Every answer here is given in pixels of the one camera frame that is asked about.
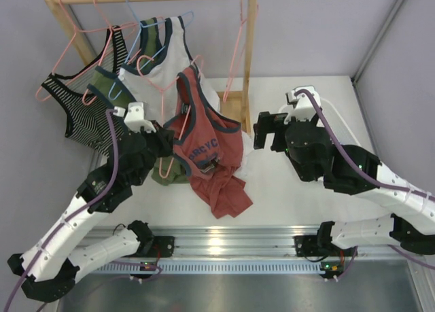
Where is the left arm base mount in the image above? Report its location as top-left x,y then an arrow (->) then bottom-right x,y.
112,220 -> 175,258

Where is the purple cable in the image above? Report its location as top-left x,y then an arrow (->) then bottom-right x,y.
294,89 -> 435,281
1,107 -> 164,312

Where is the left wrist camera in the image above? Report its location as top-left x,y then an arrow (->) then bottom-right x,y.
114,101 -> 157,133

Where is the wooden clothes rack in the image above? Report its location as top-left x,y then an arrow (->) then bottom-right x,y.
44,0 -> 258,133

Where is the slotted cable duct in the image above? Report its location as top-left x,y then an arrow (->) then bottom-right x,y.
93,260 -> 332,275

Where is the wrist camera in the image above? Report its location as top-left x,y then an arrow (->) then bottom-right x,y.
114,101 -> 157,133
281,86 -> 321,124

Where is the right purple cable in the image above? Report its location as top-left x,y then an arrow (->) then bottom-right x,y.
294,89 -> 435,281

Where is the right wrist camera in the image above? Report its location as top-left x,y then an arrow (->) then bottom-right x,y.
281,86 -> 321,124

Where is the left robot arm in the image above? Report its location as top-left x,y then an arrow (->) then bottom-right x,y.
7,128 -> 174,303

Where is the green tank top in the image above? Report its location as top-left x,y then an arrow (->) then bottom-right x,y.
87,18 -> 191,187

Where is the black white striped tank top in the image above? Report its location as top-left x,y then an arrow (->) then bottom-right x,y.
41,31 -> 134,156

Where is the red tank top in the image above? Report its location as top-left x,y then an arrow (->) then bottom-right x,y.
164,66 -> 252,219

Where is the blue wire hanger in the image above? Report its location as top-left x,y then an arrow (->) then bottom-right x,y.
108,0 -> 194,101

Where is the white plastic laundry basket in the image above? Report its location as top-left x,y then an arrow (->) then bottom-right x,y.
278,96 -> 360,145

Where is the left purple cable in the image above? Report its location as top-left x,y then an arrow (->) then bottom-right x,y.
1,107 -> 164,312

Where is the pink hanger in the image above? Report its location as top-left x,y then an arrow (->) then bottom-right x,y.
82,0 -> 164,106
223,0 -> 259,102
137,54 -> 204,179
35,0 -> 137,103

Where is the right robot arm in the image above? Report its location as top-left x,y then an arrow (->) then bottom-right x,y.
254,111 -> 434,256

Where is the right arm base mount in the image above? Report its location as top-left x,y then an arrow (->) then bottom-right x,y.
294,221 -> 356,262

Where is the aluminium mounting rail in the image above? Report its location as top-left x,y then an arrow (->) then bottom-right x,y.
84,225 -> 424,258

